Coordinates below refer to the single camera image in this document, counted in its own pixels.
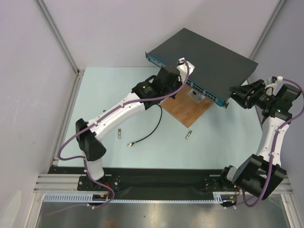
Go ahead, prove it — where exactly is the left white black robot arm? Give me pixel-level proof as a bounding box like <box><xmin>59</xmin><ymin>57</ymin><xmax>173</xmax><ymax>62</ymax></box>
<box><xmin>76</xmin><ymin>65</ymin><xmax>188</xmax><ymax>190</ymax></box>

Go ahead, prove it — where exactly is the blue black network switch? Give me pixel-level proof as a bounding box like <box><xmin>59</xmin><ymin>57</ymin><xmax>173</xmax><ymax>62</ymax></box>
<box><xmin>145</xmin><ymin>28</ymin><xmax>258</xmax><ymax>108</ymax></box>

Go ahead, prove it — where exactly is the left aluminium frame post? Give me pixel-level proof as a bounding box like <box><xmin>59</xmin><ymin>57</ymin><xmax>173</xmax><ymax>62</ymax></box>
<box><xmin>34</xmin><ymin>0</ymin><xmax>84</xmax><ymax>76</ymax></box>

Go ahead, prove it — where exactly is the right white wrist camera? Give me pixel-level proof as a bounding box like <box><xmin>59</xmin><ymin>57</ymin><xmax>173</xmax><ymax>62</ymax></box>
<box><xmin>265</xmin><ymin>76</ymin><xmax>283</xmax><ymax>95</ymax></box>

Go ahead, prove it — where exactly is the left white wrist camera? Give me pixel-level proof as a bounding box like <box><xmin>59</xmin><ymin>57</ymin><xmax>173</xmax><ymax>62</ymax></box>
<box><xmin>177</xmin><ymin>57</ymin><xmax>195</xmax><ymax>83</ymax></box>

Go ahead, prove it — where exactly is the brown wooden board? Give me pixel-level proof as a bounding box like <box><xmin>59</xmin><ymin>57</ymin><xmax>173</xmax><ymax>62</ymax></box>
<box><xmin>161</xmin><ymin>85</ymin><xmax>214</xmax><ymax>128</ymax></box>

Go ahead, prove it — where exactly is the white slotted cable duct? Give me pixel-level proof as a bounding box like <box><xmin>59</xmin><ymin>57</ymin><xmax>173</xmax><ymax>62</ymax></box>
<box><xmin>44</xmin><ymin>192</ymin><xmax>235</xmax><ymax>203</ymax></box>

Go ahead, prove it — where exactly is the black cable with plug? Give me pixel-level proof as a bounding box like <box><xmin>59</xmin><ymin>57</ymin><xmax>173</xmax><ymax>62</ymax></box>
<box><xmin>127</xmin><ymin>104</ymin><xmax>163</xmax><ymax>148</ymax></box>

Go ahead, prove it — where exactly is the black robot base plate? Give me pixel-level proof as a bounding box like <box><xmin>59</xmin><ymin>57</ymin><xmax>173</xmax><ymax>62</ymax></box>
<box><xmin>48</xmin><ymin>166</ymin><xmax>240</xmax><ymax>200</ymax></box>

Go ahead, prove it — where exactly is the aluminium frame post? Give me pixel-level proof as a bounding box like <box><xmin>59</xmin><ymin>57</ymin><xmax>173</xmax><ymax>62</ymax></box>
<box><xmin>34</xmin><ymin>0</ymin><xmax>84</xmax><ymax>76</ymax></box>
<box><xmin>249</xmin><ymin>0</ymin><xmax>288</xmax><ymax>60</ymax></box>

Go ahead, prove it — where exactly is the metal switch stand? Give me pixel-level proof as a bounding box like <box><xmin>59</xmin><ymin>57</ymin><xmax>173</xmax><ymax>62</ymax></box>
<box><xmin>187</xmin><ymin>89</ymin><xmax>205</xmax><ymax>103</ymax></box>

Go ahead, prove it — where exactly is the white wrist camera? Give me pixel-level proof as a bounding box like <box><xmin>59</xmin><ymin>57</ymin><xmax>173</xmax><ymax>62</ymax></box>
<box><xmin>265</xmin><ymin>76</ymin><xmax>283</xmax><ymax>95</ymax></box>
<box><xmin>177</xmin><ymin>57</ymin><xmax>195</xmax><ymax>83</ymax></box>

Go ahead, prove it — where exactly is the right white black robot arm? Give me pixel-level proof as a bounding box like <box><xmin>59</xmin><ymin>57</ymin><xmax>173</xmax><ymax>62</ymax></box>
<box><xmin>218</xmin><ymin>76</ymin><xmax>304</xmax><ymax>202</ymax></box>

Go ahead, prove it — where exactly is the right aluminium frame post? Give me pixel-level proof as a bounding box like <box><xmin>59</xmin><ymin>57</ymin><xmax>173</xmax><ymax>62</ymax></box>
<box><xmin>249</xmin><ymin>0</ymin><xmax>288</xmax><ymax>60</ymax></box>

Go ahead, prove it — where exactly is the aluminium frame rail front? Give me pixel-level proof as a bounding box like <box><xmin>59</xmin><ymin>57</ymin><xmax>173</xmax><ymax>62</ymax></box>
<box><xmin>34</xmin><ymin>174</ymin><xmax>293</xmax><ymax>194</ymax></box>

